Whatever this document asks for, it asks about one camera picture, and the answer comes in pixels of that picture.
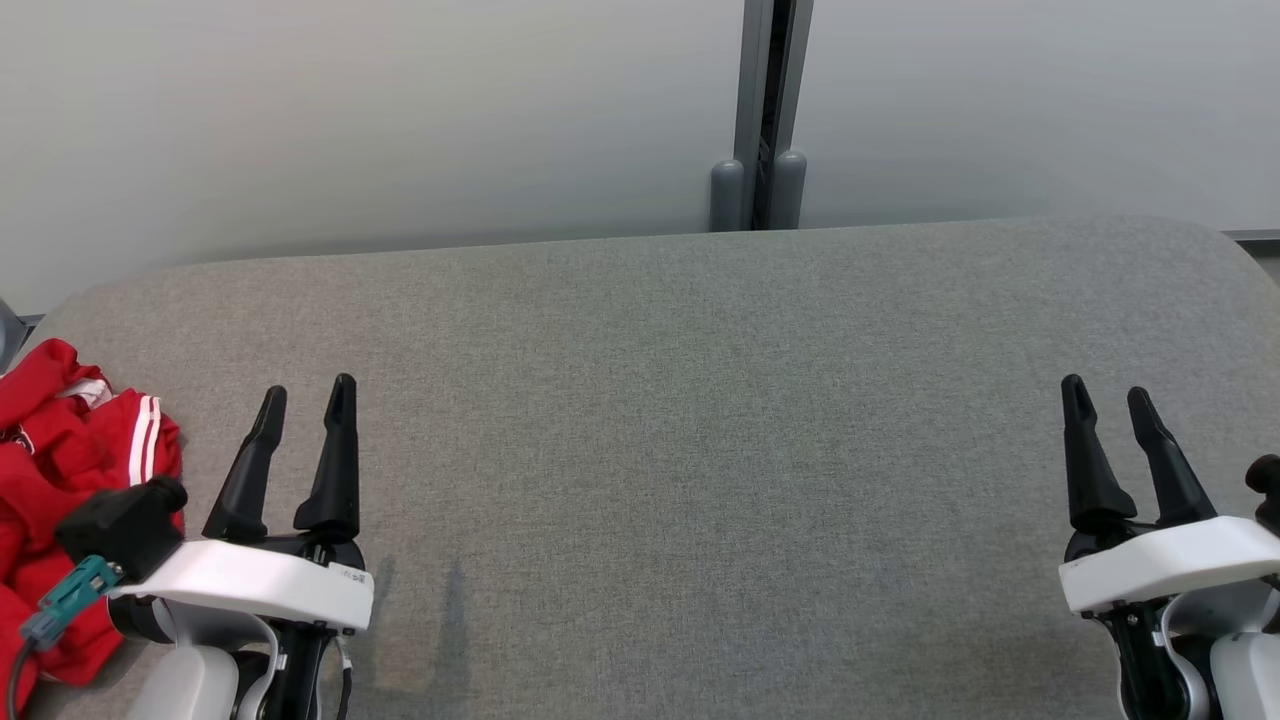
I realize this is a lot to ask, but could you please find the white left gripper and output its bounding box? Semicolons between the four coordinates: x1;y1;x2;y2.
108;374;375;633

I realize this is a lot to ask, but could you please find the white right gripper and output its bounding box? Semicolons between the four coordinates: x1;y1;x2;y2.
1059;375;1280;613

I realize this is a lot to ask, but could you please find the red Bulls 23 jersey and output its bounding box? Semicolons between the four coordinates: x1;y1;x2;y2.
0;338;184;561

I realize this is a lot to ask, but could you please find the teal left camera connector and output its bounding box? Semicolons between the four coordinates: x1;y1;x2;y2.
20;556;123;651

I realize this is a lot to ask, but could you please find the black left camera cable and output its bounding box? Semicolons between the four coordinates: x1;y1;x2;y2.
5;638;46;720

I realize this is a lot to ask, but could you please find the grey cylinder post foot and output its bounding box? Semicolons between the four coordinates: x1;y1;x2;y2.
710;158;746;233
770;150;807;231

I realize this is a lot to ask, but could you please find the grey partition post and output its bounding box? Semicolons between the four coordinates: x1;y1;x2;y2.
733;0;814;231

